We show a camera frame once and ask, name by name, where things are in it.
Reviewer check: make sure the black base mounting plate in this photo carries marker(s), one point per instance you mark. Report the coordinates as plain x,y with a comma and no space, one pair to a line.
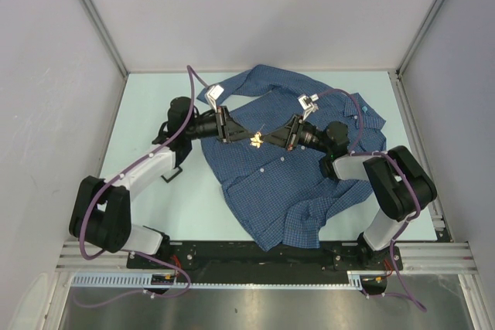
242,257

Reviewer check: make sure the black open box lower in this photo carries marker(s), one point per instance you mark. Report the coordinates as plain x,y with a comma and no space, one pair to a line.
170,176

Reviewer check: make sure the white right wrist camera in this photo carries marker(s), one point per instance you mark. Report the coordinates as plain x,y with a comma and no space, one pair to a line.
308,104

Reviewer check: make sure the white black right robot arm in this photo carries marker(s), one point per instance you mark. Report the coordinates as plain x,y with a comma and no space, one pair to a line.
401,186

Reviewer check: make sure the left aluminium frame post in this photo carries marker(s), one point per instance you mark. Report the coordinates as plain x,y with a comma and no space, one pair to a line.
104,35

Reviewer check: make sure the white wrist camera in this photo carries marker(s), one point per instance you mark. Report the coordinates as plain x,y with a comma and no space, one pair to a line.
212,94
308,104

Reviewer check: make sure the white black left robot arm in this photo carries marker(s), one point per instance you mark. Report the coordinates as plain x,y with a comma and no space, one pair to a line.
102,211

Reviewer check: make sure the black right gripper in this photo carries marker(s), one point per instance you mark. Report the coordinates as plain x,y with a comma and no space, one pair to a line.
285,136

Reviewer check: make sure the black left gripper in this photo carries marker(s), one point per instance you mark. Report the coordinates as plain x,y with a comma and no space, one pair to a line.
226,123

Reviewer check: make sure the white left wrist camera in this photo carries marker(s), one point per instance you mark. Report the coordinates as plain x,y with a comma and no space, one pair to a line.
212,94

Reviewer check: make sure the aluminium frame post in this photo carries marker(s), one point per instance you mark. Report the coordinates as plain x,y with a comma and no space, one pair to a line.
104,35
427,22

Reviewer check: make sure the gold leaf brooch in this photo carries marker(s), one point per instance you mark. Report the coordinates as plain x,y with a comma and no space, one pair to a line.
258,138

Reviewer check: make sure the right aluminium frame post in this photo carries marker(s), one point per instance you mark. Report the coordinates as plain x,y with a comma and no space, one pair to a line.
427,22

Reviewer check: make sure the white slotted cable duct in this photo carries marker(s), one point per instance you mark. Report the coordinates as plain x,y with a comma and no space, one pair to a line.
347,280

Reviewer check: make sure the aluminium front rail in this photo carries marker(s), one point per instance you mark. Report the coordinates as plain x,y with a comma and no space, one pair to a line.
417,258

